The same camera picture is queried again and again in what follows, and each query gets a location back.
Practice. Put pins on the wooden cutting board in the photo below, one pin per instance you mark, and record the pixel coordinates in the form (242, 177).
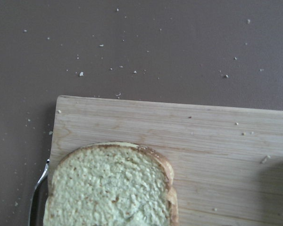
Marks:
(228, 162)

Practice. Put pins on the bread slice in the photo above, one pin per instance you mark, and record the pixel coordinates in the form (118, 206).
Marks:
(112, 184)

